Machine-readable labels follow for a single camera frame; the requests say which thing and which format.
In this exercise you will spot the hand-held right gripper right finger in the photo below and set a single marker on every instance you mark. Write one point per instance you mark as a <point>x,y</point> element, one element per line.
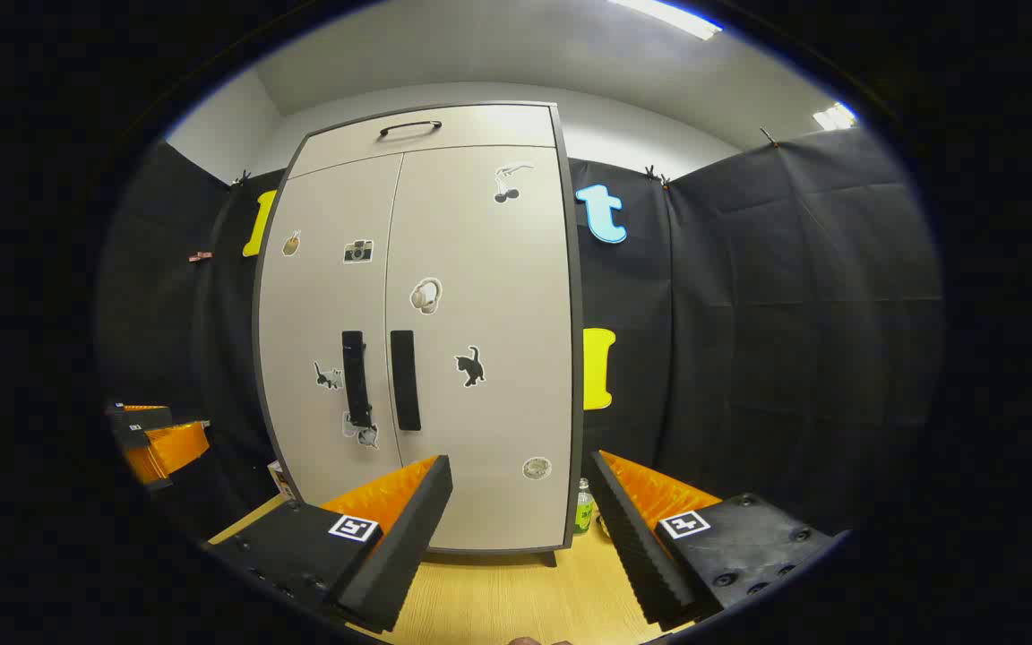
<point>637,555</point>

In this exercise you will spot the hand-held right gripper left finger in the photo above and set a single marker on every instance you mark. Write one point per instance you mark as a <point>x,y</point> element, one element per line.
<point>395,555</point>

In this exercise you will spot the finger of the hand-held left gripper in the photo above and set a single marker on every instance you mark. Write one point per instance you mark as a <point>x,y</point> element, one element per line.
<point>144,417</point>
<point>171,448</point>

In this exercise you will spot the grey double-door shoe cabinet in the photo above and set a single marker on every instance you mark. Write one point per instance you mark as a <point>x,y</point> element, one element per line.
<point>480,502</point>

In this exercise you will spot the grey shoe cabinet door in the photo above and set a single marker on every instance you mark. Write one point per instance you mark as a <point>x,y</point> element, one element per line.
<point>498,296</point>
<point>319,305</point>

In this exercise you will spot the grey cabinet drawer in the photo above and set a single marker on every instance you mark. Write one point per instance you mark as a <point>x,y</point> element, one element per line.
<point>480,127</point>

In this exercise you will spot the green bottle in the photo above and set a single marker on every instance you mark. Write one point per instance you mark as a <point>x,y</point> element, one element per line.
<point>583,512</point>

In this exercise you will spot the black backdrop cloth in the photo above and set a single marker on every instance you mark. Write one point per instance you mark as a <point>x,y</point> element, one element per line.
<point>749,313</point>

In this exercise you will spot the ceiling light panel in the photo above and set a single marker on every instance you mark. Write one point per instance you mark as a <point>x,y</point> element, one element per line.
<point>836,116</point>

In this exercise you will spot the long ceiling light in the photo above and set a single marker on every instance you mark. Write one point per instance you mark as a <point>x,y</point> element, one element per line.
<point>668,18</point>

